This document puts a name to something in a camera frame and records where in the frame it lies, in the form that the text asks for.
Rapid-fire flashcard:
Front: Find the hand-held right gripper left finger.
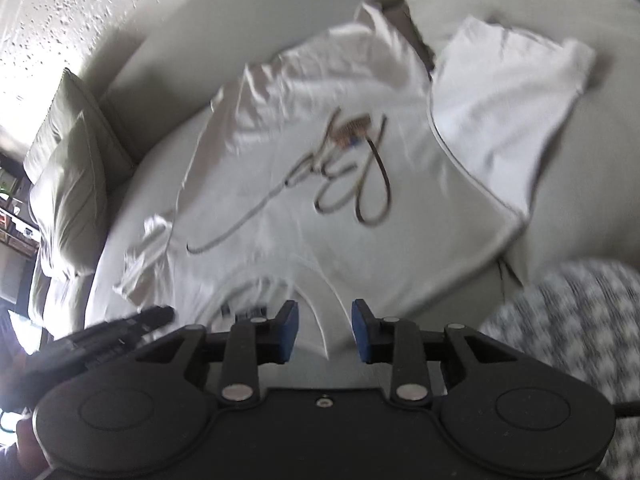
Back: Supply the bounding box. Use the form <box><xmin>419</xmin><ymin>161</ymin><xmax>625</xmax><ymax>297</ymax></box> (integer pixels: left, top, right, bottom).
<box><xmin>132</xmin><ymin>300</ymin><xmax>301</xmax><ymax>403</ymax></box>

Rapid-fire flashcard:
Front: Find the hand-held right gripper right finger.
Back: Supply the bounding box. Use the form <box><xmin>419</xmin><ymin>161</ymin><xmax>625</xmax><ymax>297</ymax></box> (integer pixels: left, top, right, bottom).
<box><xmin>351</xmin><ymin>299</ymin><xmax>518</xmax><ymax>405</ymax></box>

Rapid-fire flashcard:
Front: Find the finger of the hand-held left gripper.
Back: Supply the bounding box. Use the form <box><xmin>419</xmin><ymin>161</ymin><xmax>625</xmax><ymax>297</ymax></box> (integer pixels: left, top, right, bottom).
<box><xmin>82</xmin><ymin>305</ymin><xmax>176</xmax><ymax>356</ymax></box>

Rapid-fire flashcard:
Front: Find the white printed t-shirt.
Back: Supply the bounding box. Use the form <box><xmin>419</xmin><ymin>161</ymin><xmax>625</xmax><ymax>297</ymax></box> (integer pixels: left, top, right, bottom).
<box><xmin>112</xmin><ymin>0</ymin><xmax>598</xmax><ymax>361</ymax></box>

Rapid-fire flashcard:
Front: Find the person's left hand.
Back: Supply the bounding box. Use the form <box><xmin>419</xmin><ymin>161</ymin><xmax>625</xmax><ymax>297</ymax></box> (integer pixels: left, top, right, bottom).
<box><xmin>15</xmin><ymin>417</ymin><xmax>51</xmax><ymax>480</ymax></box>

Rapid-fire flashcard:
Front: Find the small beige cushion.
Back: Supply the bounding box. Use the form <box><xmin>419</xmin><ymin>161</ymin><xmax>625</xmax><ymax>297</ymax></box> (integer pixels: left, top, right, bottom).
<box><xmin>27</xmin><ymin>110</ymin><xmax>108</xmax><ymax>281</ymax></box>

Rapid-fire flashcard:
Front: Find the dark shelf with items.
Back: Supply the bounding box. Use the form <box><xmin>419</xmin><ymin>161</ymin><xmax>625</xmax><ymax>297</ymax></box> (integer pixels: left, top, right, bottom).
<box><xmin>0</xmin><ymin>150</ymin><xmax>41</xmax><ymax>306</ymax></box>

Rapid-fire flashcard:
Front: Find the large beige cushion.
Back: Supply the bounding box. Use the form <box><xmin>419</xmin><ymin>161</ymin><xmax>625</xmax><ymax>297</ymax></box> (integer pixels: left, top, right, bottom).
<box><xmin>22</xmin><ymin>67</ymin><xmax>136</xmax><ymax>186</ymax></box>

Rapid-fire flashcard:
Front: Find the grey sofa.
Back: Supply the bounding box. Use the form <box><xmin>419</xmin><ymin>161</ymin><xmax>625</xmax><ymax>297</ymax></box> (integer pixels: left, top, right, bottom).
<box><xmin>30</xmin><ymin>0</ymin><xmax>640</xmax><ymax>341</ymax></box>

